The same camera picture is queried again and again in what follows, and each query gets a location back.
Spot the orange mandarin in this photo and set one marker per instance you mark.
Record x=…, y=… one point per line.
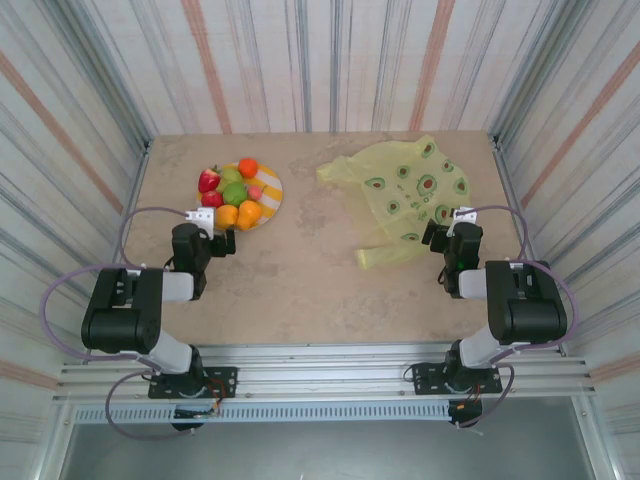
x=249, y=211
x=227, y=215

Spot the yellow avocado print plastic bag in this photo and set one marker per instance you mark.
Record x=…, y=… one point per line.
x=400, y=200

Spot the green apple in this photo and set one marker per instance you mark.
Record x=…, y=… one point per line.
x=235, y=192

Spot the small pink peach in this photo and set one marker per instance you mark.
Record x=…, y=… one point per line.
x=256, y=191

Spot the red strawberry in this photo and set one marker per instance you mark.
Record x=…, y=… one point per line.
x=209, y=179

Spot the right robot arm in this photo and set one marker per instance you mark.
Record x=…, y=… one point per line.
x=530, y=315

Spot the yellow white striped plate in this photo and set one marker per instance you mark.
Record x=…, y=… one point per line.
x=270, y=200

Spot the green pear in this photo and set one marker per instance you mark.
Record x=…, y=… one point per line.
x=230, y=175

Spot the red orange tangerine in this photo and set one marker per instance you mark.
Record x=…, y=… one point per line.
x=248, y=168

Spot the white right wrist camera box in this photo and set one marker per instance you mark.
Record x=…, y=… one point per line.
x=465, y=216

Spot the metal side frame rail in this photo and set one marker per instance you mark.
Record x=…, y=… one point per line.
x=510, y=175
x=135, y=185

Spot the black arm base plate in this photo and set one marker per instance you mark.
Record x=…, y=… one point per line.
x=425, y=380
x=222, y=382

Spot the aluminium rail frame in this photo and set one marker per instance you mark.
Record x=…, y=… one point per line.
x=320, y=370

